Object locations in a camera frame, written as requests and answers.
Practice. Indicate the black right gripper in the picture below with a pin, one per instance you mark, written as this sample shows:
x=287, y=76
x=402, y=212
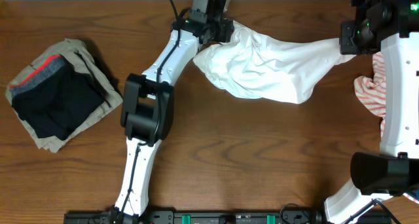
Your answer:
x=347, y=46

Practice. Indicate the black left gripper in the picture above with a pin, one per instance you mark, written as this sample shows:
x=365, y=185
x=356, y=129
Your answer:
x=223, y=30

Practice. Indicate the white t-shirt green logo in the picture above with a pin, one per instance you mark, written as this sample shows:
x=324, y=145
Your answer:
x=253, y=65

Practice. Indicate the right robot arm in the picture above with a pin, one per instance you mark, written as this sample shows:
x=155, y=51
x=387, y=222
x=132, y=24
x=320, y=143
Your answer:
x=389, y=27

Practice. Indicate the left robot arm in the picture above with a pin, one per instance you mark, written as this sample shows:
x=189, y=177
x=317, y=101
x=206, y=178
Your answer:
x=148, y=102

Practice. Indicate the pink white striped shirt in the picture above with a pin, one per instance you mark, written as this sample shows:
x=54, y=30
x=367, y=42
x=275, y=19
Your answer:
x=371, y=92

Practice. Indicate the dark blue garment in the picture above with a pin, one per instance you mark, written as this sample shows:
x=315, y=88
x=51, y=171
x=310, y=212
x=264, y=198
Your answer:
x=413, y=196

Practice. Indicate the folded black garment red waistband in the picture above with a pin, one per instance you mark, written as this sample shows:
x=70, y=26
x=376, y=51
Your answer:
x=55, y=99

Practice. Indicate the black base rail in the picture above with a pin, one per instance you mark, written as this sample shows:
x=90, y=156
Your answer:
x=169, y=217

